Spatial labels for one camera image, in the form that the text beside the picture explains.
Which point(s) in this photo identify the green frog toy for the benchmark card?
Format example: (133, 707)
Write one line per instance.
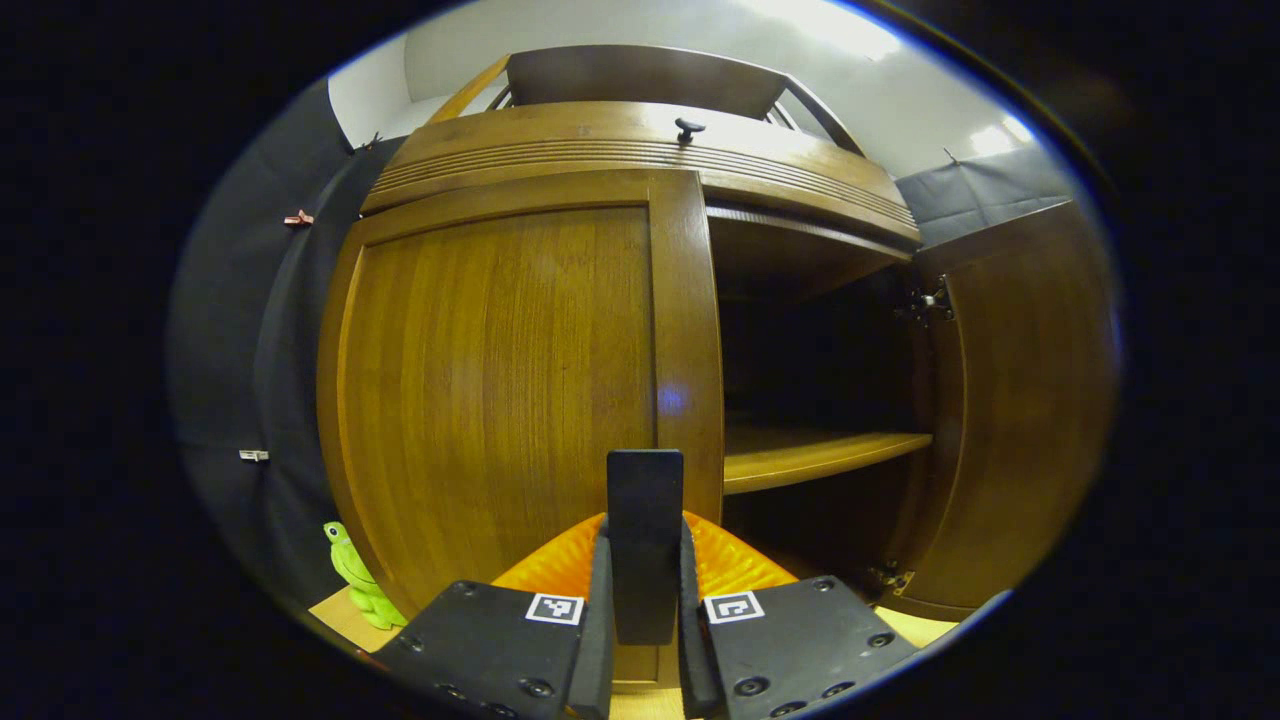
(362, 585)

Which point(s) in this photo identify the small ceiling light panel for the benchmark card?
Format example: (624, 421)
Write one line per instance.
(1000, 137)

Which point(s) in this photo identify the wooden inner cabinet shelf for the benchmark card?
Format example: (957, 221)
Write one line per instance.
(800, 455)

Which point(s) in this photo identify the wooden double-door shoe cabinet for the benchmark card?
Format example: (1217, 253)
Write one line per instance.
(780, 250)

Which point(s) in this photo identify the wooden cabinet door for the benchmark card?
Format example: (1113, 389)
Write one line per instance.
(1030, 420)
(500, 380)

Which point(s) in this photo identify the red clip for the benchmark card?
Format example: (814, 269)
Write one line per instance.
(298, 217)

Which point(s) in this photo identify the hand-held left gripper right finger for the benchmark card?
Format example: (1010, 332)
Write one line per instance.
(692, 650)

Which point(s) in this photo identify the wooden drawer with black knob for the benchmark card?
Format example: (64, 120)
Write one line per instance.
(580, 135)

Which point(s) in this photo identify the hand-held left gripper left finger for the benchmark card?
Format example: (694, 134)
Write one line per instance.
(598, 650)

